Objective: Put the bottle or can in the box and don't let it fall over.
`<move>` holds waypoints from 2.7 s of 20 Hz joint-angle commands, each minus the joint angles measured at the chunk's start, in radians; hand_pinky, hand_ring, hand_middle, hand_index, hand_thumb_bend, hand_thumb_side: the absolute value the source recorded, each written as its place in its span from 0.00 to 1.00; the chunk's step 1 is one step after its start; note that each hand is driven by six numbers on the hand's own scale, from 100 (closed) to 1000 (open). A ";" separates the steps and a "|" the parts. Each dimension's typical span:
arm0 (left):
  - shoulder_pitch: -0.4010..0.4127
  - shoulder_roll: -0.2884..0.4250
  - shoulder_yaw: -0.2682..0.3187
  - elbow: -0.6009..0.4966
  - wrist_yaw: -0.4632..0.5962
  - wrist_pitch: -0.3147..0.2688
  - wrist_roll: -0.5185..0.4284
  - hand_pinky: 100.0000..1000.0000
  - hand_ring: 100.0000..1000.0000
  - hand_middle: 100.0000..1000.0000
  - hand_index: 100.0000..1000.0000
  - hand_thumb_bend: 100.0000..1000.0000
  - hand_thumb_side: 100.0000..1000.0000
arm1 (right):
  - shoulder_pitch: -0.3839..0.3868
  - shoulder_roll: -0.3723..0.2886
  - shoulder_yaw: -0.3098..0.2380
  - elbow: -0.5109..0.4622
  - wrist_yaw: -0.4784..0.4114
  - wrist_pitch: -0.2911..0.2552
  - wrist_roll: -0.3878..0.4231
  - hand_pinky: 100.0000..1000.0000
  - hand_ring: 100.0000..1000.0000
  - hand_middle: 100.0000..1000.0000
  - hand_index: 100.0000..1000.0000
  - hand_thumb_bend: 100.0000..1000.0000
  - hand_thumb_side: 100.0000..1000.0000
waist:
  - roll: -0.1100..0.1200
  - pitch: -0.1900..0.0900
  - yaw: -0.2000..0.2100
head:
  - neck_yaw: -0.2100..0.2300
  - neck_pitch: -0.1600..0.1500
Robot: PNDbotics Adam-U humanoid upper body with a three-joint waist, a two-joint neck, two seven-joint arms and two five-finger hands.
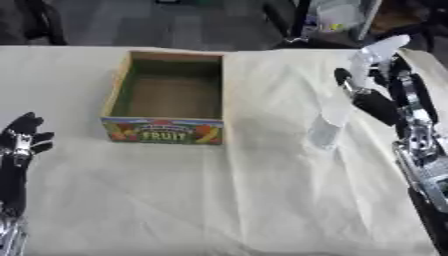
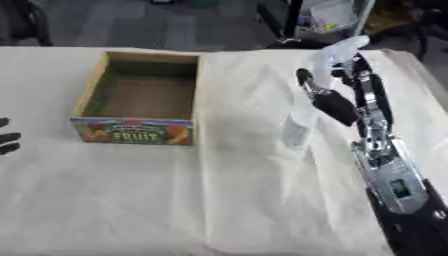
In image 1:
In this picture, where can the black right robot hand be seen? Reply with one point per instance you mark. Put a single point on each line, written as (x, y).
(379, 106)

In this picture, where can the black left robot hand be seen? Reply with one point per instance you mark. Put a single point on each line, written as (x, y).
(17, 173)

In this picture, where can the clear plastic bottle white label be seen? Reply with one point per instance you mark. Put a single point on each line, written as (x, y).
(333, 124)

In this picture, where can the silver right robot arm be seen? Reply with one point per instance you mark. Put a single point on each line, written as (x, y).
(429, 173)

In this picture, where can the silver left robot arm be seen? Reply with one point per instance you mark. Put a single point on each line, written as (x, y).
(10, 235)

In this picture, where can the tan cardboard box green inside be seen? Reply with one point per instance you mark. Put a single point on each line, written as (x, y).
(175, 96)

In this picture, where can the white plastic bag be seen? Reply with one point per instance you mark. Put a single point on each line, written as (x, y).
(341, 15)

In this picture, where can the black tripod stand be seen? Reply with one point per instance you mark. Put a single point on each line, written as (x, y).
(294, 25)

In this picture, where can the black chair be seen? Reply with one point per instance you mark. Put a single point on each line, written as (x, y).
(44, 20)

